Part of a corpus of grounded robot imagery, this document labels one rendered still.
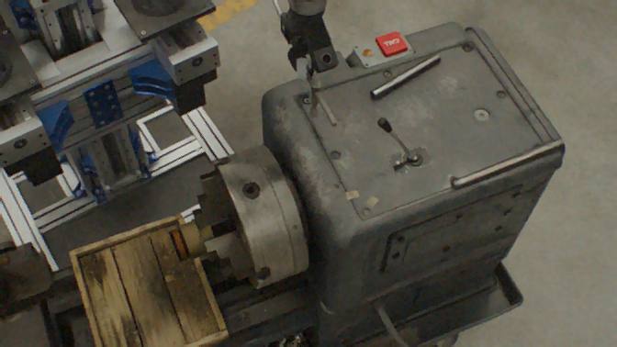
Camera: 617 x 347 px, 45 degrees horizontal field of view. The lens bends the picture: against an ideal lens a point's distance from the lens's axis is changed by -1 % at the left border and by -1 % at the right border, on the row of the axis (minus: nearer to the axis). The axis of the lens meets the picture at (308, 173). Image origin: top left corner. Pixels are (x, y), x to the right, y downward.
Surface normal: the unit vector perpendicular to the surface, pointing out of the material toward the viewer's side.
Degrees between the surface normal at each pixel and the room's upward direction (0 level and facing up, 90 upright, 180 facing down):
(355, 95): 0
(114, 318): 0
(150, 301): 0
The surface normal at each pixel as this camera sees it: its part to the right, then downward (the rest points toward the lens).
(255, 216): 0.20, -0.11
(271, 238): 0.30, 0.22
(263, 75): 0.02, -0.53
